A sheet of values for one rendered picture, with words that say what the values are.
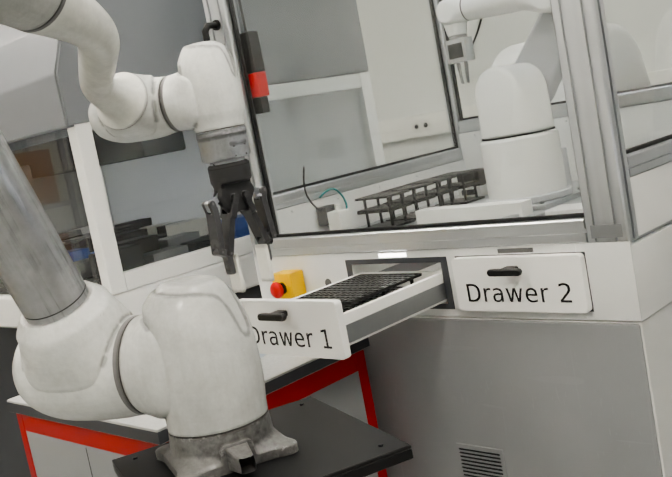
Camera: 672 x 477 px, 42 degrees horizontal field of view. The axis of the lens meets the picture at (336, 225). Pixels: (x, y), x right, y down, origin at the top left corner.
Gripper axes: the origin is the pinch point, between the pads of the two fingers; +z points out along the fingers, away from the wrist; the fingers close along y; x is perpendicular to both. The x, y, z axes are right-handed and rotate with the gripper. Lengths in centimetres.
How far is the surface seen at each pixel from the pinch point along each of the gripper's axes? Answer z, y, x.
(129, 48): -52, 41, 83
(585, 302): 17, 39, -43
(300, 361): 25.4, 19.3, 14.1
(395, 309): 15.0, 25.0, -10.4
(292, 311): 10.2, 7.6, -0.2
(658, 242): 10, 53, -52
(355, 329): 15.1, 13.1, -10.4
